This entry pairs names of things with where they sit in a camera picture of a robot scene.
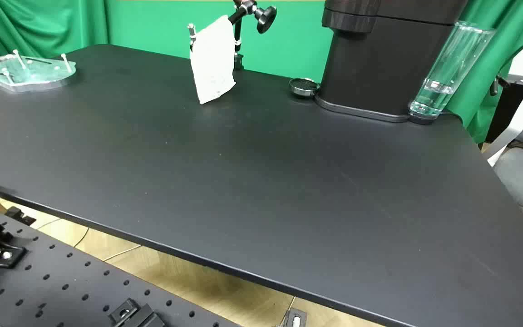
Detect black robot base pedestal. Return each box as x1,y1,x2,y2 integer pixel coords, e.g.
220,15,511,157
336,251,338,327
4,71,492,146
318,0,469,122

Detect clear acrylic plate with screws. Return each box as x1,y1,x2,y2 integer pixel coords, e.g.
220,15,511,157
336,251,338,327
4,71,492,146
0,51,78,89

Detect white cloth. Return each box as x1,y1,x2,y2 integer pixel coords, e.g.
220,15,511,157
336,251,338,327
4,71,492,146
189,15,236,104

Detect black perforated breadboard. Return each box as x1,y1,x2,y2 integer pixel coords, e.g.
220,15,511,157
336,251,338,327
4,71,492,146
0,209,236,327

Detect small black round cap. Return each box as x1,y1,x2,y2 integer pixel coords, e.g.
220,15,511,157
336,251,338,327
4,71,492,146
291,78,318,98

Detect black articulated clamp stand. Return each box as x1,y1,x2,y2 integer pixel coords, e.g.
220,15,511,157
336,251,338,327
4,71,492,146
187,0,278,73

